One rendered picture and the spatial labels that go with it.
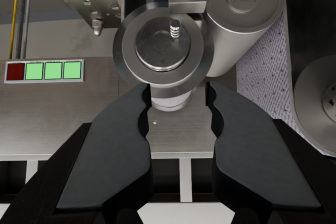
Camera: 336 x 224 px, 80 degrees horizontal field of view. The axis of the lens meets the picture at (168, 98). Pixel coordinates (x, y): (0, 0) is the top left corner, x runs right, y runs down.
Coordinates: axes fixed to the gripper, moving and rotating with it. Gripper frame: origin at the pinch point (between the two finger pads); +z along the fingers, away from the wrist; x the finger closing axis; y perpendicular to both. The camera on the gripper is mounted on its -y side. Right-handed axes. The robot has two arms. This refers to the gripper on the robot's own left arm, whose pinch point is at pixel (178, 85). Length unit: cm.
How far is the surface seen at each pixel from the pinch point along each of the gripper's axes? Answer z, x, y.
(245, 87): 29.4, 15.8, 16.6
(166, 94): 13.3, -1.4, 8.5
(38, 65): 47, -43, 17
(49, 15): 239, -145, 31
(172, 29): 14.6, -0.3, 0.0
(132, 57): 15.8, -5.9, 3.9
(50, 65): 47, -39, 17
